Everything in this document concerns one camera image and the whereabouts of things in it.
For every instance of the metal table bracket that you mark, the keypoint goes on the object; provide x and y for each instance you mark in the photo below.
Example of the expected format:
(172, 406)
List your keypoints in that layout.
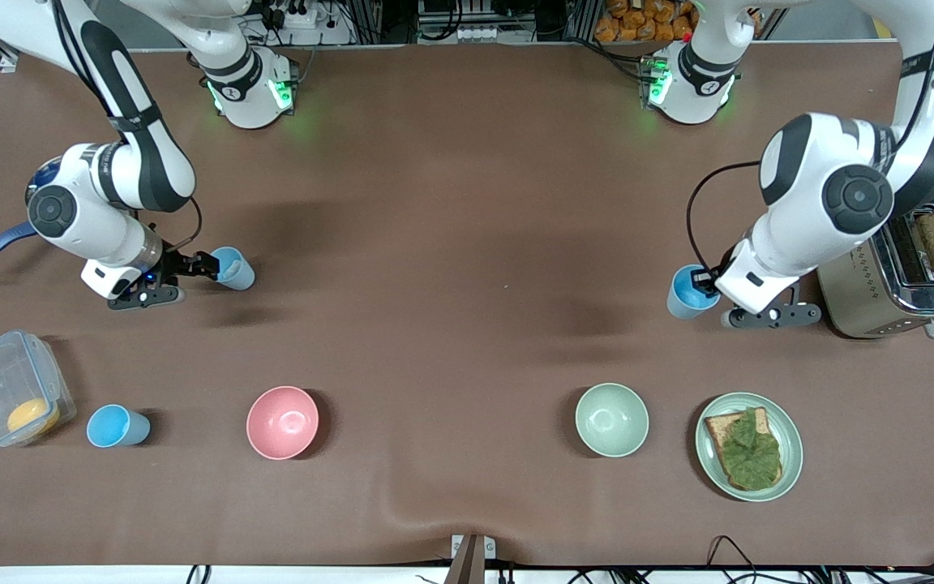
(473, 556)

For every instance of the beige and chrome toaster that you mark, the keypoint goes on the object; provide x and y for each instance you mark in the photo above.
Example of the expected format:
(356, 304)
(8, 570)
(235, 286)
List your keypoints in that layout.
(864, 304)

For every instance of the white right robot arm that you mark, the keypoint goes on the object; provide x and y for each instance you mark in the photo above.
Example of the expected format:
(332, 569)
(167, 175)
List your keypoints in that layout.
(147, 162)

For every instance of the pale green bowl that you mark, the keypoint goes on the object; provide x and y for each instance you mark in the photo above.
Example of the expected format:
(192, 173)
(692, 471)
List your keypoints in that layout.
(611, 420)

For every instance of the green lettuce leaf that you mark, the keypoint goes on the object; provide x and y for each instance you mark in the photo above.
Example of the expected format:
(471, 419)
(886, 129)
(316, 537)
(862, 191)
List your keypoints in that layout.
(752, 450)

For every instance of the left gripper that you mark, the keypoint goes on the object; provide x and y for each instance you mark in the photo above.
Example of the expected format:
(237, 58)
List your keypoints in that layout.
(719, 268)

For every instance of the white socket strip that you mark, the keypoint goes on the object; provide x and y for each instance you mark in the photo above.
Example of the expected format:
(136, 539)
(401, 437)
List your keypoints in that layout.
(483, 35)

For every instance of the pink bowl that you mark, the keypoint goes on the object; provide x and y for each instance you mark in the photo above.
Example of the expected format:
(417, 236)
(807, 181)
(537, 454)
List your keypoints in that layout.
(282, 422)

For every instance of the bag of orange snacks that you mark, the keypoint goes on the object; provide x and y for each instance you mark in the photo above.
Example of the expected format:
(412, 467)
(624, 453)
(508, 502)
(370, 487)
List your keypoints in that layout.
(645, 20)

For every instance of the yellow round food piece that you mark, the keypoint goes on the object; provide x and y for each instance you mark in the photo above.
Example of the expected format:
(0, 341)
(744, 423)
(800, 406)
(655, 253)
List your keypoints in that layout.
(32, 416)

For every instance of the power strip with plugs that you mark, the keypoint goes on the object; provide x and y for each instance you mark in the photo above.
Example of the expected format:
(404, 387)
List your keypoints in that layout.
(297, 12)

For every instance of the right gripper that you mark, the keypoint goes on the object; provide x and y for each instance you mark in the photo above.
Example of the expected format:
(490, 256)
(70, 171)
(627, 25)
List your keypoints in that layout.
(174, 265)

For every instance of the light blue plastic cup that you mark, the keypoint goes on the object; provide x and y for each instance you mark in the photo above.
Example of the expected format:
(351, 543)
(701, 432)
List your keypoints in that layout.
(114, 427)
(233, 268)
(684, 298)

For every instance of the brown toast slice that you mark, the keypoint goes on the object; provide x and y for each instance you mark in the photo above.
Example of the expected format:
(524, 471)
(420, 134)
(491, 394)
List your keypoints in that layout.
(718, 430)

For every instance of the pale green plate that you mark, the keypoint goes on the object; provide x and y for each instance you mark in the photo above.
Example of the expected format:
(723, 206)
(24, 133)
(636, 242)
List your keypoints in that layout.
(791, 442)

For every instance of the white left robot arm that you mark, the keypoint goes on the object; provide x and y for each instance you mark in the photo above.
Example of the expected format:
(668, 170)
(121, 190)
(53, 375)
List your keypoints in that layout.
(832, 191)

